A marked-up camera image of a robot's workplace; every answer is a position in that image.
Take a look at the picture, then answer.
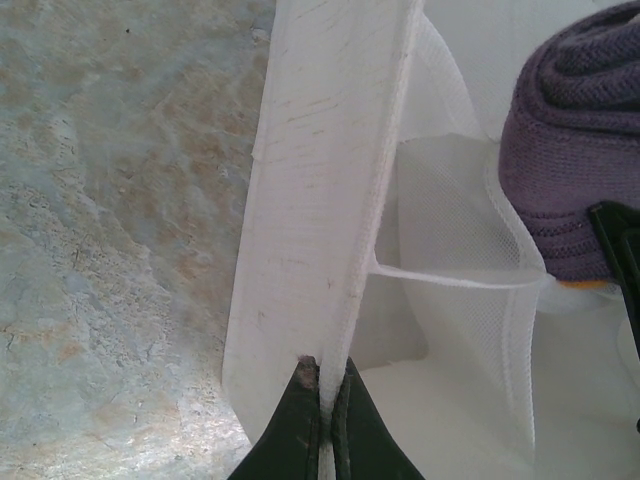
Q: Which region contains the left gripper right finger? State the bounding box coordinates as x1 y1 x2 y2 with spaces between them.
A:
332 357 426 480

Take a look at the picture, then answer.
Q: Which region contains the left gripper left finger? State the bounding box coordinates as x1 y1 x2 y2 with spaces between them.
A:
227 354 322 480

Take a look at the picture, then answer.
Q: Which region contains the purple sock with orange cuff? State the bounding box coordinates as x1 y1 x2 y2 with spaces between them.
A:
498 0 640 296

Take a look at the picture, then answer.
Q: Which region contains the white fabric divided organizer box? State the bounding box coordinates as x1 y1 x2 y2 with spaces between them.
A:
219 0 640 480

